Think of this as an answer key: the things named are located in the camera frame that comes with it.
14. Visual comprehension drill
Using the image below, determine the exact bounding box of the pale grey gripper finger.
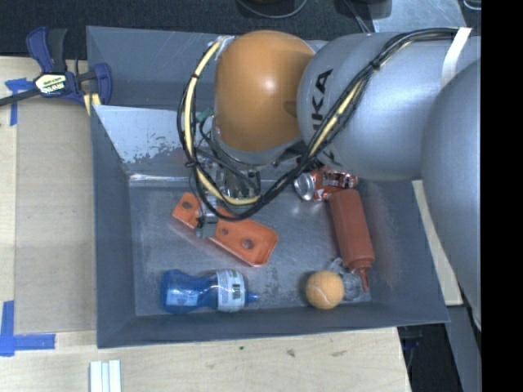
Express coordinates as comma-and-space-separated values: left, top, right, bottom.
201, 214, 218, 240

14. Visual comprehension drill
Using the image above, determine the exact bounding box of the orange flat block with holes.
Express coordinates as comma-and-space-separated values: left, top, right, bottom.
171, 191, 280, 268

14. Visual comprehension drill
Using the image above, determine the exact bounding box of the blue plastic bottle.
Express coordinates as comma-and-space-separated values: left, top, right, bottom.
159, 268, 262, 315

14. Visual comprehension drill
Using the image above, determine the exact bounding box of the grey metal bin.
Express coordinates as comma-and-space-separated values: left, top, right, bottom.
85, 25, 451, 349

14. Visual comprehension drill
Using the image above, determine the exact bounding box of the crushed red and silver can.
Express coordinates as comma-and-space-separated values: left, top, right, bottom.
293, 168, 360, 203

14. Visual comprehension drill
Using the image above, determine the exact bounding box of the red-brown squeeze bottle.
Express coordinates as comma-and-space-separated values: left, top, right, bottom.
327, 189, 377, 294

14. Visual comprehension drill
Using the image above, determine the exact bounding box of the orange tennis ball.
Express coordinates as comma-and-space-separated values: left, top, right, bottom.
304, 269, 346, 311

